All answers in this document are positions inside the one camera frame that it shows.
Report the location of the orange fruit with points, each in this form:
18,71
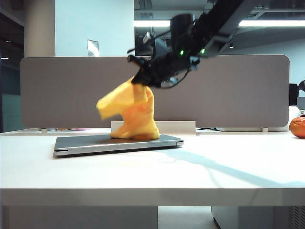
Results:
298,127

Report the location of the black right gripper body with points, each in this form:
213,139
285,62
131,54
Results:
164,66

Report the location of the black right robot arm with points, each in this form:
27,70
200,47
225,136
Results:
214,26

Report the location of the yellow cloth rag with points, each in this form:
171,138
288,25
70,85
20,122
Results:
138,114

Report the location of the white rounded box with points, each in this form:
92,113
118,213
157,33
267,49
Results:
294,112

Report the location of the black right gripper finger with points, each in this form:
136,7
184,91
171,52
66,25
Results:
141,80
138,62

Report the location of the grey fabric desk divider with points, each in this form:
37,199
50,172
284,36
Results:
226,95

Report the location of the silver closed laptop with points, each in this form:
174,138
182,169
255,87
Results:
85,144

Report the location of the wall poster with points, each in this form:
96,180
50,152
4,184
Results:
93,48

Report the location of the pink flat item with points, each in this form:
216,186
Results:
81,129

